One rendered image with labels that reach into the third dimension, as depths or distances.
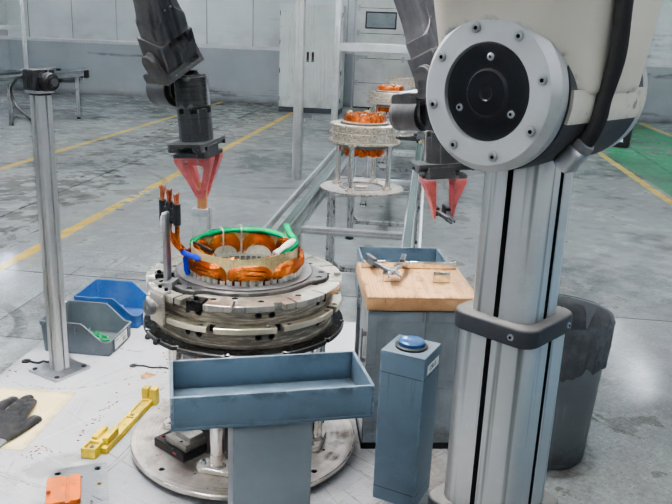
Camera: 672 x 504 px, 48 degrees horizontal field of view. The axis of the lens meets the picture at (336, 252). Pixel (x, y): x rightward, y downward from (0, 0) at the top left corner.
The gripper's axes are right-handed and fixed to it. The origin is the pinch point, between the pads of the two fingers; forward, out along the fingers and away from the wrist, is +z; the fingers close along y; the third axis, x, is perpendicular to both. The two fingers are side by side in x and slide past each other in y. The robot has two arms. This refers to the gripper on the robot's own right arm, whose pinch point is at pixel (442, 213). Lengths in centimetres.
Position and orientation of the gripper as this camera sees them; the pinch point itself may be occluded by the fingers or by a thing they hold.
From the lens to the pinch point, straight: 134.9
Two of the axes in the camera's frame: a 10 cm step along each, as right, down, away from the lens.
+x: 0.6, 2.3, -9.7
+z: 0.4, 9.7, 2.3
